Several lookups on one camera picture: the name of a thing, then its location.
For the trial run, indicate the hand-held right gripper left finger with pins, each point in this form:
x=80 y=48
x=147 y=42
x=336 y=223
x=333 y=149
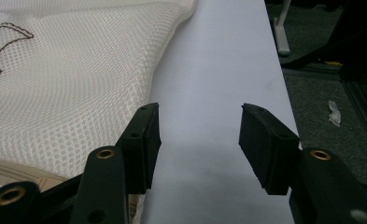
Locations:
x=140 y=149

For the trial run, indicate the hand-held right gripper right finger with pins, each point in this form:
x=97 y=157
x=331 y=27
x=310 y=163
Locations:
x=265 y=149

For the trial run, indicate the cream mesh laundry bag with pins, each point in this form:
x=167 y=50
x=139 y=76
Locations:
x=66 y=77

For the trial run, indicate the small crumpled white scrap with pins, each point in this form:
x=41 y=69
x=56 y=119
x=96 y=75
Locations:
x=334 y=113

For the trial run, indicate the white table mat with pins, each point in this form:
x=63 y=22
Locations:
x=209 y=77

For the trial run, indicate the small yellow scrap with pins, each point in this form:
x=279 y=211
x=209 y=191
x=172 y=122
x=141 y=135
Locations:
x=333 y=63

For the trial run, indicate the black stand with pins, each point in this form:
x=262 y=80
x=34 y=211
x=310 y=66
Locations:
x=355 y=43

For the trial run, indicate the aluminium floor rail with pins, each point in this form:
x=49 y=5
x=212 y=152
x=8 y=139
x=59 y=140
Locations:
x=358 y=99

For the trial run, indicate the white metal desk frame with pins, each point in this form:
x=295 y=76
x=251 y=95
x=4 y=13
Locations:
x=282 y=37

